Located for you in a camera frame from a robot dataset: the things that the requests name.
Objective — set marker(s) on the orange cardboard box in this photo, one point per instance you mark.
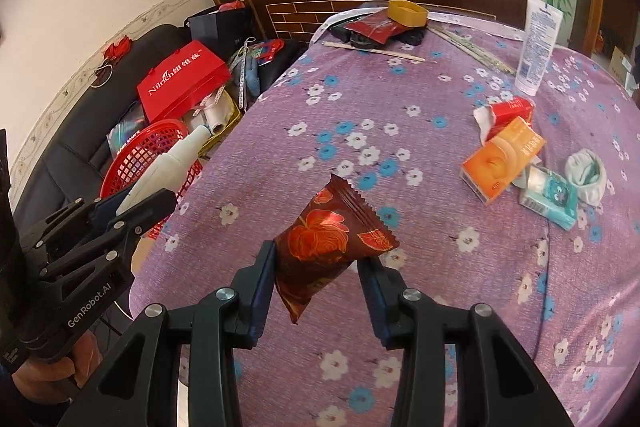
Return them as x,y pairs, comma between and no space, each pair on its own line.
500,157

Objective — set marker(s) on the red gift bag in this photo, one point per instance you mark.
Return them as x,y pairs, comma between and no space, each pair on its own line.
175,82

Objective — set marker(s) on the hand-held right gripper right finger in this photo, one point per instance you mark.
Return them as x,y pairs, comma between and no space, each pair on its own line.
372,307

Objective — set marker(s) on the white sock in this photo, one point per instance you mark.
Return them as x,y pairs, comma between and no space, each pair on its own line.
585,177

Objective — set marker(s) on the bundle of thin sticks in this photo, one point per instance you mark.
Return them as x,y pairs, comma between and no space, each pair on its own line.
470,47

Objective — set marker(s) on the person's left forearm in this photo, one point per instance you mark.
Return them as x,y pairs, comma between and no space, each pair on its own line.
20,412

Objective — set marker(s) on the yellow tape roll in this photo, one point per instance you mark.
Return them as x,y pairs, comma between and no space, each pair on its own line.
407,14

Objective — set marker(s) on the measuring tape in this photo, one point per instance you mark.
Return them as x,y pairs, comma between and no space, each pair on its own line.
242,77

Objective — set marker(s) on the red ornament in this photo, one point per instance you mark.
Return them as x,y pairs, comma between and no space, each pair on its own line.
117,48

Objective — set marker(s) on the teal tissue packet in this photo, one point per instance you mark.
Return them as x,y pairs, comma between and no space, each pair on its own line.
552,197

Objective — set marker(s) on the white lotion tube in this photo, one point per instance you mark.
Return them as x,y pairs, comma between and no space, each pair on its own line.
537,47

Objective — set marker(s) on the black sofa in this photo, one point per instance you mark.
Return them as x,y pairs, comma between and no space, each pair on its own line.
65,157

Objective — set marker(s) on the white plastic bottle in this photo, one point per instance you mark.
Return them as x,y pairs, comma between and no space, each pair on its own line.
165,162

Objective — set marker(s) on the red mesh basket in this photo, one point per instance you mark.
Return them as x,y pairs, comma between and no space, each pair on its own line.
140,152

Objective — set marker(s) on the colourful printed bag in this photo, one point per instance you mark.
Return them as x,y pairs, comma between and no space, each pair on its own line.
265,51

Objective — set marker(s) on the purple floral blanket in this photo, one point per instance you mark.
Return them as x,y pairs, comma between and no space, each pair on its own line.
425,257

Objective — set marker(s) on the person's left hand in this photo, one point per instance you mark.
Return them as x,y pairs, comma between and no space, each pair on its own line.
45,377

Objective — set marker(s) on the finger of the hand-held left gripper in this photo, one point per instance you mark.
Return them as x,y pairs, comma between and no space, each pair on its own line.
107,207
150,209

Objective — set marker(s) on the yellow basket with rolls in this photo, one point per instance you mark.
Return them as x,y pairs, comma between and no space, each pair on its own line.
220,119

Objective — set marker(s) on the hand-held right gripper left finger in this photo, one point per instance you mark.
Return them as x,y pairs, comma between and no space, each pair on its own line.
262,302

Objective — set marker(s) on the dark navy gift bag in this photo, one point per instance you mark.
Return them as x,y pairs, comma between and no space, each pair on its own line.
220,29

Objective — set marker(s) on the dark red snack packet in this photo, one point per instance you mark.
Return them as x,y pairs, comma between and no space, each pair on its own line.
325,242

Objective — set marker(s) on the red foil packet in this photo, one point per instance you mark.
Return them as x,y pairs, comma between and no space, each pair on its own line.
375,27

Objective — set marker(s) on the blue printed packet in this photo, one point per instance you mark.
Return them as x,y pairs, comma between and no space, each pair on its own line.
125,129

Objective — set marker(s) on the black object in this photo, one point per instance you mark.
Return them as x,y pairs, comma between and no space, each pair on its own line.
415,37

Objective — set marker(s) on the wrapped wooden chopsticks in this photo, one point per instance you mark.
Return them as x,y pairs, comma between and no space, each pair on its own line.
372,50

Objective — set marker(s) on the torn red white box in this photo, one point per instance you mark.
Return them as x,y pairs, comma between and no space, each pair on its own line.
510,109

